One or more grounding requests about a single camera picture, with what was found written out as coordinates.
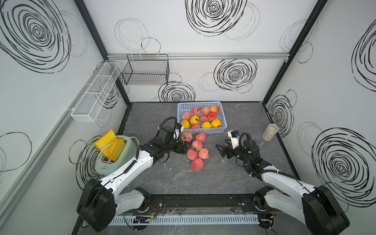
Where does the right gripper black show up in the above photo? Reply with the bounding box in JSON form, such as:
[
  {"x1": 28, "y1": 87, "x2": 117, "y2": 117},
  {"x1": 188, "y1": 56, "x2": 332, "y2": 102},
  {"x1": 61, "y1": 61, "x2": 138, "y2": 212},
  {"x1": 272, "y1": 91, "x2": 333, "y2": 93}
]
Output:
[{"x1": 215, "y1": 139, "x2": 251, "y2": 166}]

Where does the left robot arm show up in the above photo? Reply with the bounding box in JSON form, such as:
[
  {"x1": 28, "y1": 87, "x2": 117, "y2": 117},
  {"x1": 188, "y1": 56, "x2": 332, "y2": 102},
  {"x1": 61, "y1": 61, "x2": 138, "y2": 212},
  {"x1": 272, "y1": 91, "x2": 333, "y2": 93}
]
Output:
[{"x1": 72, "y1": 124, "x2": 188, "y2": 235}]

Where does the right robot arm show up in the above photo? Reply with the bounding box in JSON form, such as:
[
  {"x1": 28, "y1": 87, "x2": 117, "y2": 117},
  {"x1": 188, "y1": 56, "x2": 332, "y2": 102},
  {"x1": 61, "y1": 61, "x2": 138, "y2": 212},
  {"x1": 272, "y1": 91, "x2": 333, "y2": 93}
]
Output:
[{"x1": 215, "y1": 137, "x2": 350, "y2": 235}]

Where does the pink peach with leaf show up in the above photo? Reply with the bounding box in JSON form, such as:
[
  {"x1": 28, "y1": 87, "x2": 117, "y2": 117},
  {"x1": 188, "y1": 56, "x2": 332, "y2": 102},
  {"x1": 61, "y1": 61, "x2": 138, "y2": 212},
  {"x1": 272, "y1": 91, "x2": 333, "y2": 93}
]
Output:
[{"x1": 181, "y1": 132, "x2": 193, "y2": 143}]

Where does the yellow toast slice front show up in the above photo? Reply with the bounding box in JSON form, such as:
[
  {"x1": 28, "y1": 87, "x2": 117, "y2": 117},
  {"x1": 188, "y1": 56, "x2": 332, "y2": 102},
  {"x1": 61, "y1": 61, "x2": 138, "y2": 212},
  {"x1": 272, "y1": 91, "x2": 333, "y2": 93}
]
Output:
[{"x1": 109, "y1": 138, "x2": 126, "y2": 162}]

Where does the yellow toast slice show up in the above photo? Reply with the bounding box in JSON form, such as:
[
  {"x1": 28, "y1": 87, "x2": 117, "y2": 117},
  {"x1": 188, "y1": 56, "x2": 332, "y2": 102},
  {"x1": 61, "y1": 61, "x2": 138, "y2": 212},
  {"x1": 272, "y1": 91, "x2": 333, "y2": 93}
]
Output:
[
  {"x1": 94, "y1": 129, "x2": 117, "y2": 151},
  {"x1": 109, "y1": 138, "x2": 126, "y2": 162}
]

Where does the frosted plastic cup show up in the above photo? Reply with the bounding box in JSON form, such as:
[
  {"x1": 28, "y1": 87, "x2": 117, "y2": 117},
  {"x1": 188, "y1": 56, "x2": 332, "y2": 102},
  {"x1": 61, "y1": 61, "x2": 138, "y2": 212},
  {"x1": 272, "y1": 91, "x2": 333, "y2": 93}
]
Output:
[{"x1": 261, "y1": 123, "x2": 279, "y2": 142}]

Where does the yellow toast slice rear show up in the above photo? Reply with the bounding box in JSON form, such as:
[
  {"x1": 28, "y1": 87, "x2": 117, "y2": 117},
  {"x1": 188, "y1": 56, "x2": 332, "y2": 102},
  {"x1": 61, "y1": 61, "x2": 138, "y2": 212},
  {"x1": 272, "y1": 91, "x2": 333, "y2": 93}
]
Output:
[{"x1": 94, "y1": 129, "x2": 117, "y2": 151}]

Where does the mint green toaster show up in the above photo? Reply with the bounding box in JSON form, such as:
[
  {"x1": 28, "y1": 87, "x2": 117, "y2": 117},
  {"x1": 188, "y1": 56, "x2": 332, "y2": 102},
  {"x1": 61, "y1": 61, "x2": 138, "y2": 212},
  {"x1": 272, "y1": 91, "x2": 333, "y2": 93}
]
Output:
[{"x1": 95, "y1": 136, "x2": 139, "y2": 176}]

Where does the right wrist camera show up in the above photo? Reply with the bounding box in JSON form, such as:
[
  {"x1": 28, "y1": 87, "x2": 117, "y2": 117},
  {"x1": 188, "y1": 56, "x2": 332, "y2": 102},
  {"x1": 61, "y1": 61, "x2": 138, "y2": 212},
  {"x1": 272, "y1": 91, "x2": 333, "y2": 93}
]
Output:
[{"x1": 227, "y1": 130, "x2": 240, "y2": 149}]

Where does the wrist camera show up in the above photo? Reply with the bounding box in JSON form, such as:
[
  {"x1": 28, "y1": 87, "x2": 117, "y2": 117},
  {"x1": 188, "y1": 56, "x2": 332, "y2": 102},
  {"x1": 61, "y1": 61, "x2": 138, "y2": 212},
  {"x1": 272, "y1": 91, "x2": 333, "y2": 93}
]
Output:
[
  {"x1": 174, "y1": 123, "x2": 184, "y2": 141},
  {"x1": 227, "y1": 130, "x2": 240, "y2": 149}
]

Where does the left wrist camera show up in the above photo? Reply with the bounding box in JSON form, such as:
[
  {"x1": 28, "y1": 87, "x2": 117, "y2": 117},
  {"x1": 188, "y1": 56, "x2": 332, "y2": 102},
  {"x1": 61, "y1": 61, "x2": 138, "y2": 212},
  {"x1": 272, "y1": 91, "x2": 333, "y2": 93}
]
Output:
[{"x1": 174, "y1": 123, "x2": 184, "y2": 141}]

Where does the black wire wall basket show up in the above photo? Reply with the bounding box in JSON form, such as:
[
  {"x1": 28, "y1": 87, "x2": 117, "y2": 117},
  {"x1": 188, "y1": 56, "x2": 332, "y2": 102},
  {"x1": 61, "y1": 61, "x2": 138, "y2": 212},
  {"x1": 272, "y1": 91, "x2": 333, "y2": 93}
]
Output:
[{"x1": 122, "y1": 54, "x2": 169, "y2": 86}]

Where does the grey slotted cable duct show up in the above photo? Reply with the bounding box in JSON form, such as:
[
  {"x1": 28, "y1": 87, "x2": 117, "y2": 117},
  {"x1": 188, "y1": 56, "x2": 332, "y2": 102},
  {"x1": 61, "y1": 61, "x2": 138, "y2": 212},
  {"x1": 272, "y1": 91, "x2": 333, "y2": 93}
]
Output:
[{"x1": 109, "y1": 214, "x2": 259, "y2": 226}]

